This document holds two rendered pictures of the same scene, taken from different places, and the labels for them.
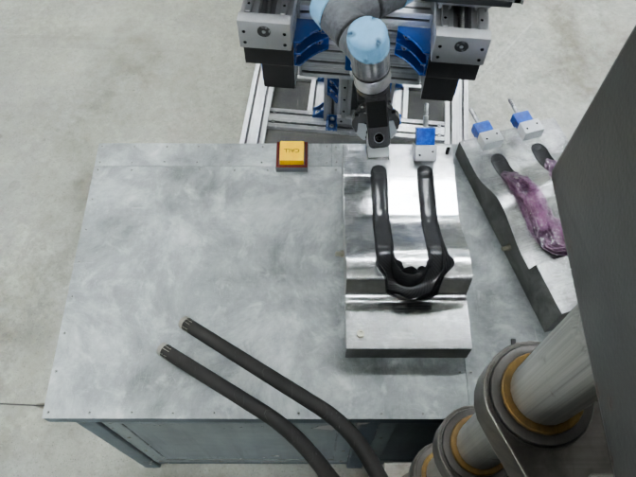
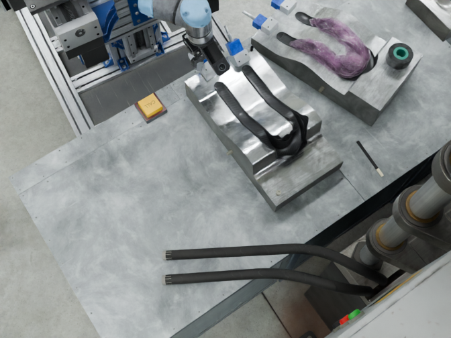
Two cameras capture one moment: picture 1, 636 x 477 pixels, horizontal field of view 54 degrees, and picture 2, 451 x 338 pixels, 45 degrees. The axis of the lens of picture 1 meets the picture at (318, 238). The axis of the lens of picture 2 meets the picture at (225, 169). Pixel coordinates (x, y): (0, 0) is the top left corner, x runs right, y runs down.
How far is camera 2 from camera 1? 49 cm
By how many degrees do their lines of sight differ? 16
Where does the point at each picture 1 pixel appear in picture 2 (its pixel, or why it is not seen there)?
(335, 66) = (126, 27)
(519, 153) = (290, 25)
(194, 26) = not seen: outside the picture
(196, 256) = (138, 210)
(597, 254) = not seen: outside the picture
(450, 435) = (406, 211)
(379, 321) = (282, 178)
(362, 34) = (193, 11)
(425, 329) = (311, 166)
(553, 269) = (359, 87)
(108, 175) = (33, 195)
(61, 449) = not seen: outside the picture
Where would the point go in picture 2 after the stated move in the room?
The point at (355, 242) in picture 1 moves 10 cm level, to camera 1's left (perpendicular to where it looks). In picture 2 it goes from (241, 140) to (213, 157)
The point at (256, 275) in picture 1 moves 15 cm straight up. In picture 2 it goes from (186, 198) to (182, 181)
